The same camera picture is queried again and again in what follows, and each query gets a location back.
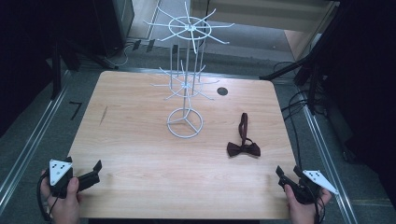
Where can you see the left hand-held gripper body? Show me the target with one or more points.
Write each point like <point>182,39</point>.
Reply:
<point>60,174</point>

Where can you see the dark red bow tie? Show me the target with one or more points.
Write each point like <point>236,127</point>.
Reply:
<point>243,148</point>

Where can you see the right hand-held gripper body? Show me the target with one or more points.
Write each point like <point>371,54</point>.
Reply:
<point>311,186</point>

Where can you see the black round table grommet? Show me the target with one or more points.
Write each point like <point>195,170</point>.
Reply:
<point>222,91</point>

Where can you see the person's left hand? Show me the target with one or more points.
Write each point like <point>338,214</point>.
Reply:
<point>65,207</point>

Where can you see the aluminium floor rail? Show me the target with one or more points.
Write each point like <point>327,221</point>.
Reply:
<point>31,143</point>
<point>330,165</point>

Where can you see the person's right hand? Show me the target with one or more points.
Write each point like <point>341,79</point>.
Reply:
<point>303,211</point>

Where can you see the dark cabinet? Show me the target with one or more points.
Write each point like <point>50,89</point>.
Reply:
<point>115,25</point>

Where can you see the black metal stand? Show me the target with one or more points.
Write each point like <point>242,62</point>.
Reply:
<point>311,71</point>
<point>57,68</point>

